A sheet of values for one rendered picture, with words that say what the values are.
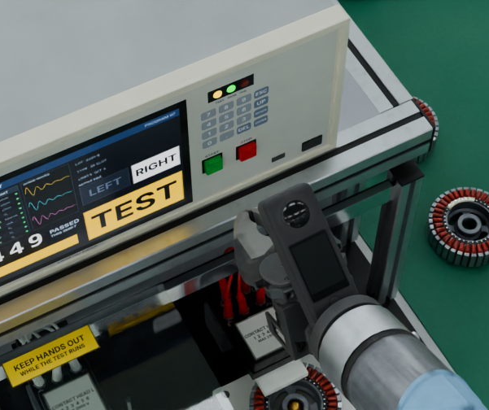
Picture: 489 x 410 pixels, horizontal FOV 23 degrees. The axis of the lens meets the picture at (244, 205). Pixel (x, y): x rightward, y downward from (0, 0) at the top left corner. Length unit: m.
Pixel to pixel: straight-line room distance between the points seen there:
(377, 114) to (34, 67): 0.40
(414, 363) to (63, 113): 0.38
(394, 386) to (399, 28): 1.05
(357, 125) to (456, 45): 0.60
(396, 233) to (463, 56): 0.51
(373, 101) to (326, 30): 0.22
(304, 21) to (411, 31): 0.78
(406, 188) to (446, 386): 0.48
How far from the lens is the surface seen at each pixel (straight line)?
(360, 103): 1.31
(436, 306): 1.60
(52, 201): 1.10
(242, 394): 1.49
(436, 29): 1.88
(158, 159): 1.13
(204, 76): 1.06
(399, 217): 1.39
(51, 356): 1.21
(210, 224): 1.21
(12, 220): 1.10
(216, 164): 1.17
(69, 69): 1.08
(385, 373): 0.91
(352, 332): 0.95
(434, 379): 0.90
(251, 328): 1.43
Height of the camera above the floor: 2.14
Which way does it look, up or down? 57 degrees down
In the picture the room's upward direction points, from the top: straight up
